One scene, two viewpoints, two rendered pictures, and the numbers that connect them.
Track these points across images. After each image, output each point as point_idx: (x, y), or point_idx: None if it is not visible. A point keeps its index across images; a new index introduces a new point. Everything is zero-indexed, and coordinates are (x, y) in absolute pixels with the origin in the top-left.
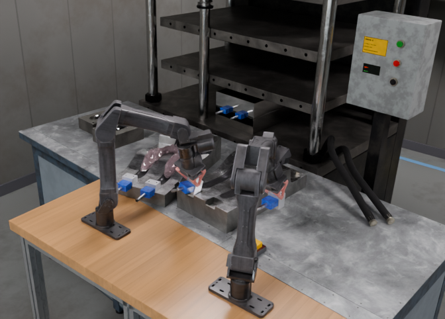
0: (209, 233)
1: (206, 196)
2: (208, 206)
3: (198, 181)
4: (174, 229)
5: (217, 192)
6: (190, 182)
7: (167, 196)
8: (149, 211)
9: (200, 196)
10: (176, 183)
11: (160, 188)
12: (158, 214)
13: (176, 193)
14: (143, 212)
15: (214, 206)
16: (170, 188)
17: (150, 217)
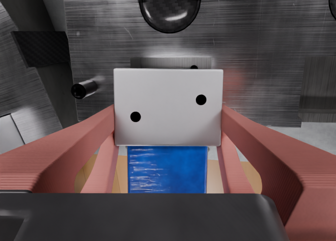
0: (327, 138)
1: (265, 84)
2: (313, 121)
3: (211, 117)
4: (216, 193)
5: (296, 0)
6: (166, 147)
7: (69, 123)
8: (84, 170)
9: (244, 113)
10: (23, 54)
11: (14, 119)
12: (116, 166)
13: (60, 59)
14: (75, 184)
15: (317, 72)
16: (36, 89)
17: (112, 190)
